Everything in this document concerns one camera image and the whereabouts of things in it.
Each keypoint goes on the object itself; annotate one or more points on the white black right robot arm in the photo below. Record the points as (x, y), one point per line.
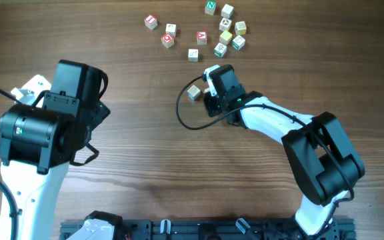
(322, 158)

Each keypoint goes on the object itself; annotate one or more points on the wooden block red I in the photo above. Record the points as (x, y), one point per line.
(150, 22)

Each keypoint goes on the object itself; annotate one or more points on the wooden block blue side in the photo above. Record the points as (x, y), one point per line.
(193, 92)

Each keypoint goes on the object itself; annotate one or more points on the wooden block yellow edge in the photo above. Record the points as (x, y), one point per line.
(240, 28)

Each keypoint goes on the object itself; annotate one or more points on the wooden block green edge top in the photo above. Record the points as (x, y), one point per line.
(227, 11)

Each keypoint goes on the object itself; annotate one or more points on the wooden block red A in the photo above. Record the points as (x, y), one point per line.
(201, 37)

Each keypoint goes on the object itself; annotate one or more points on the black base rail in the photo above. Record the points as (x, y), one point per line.
(282, 228)

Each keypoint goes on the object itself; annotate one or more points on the wooden block brown face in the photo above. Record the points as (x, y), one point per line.
(225, 24)

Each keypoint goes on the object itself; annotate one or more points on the wooden block plain picture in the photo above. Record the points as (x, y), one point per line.
(193, 55)

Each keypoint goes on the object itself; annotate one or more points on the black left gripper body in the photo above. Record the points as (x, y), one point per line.
(102, 111)

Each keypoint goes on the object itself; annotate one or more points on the yellow top wooden block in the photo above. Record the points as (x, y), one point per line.
(225, 37)

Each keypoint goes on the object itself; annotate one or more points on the wooden block small picture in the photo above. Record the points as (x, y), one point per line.
(171, 29)

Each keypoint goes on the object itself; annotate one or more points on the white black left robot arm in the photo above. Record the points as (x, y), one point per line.
(39, 138)

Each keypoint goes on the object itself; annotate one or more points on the wooden block green picture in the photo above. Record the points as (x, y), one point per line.
(220, 49)

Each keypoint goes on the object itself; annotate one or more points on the wooden block green N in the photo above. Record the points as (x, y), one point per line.
(210, 7)

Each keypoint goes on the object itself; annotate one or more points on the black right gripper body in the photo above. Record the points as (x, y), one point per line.
(216, 104)

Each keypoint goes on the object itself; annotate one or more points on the wooden block green side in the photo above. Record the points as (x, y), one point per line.
(238, 42)

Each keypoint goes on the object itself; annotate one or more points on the wooden block red Q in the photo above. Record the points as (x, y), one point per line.
(167, 40)

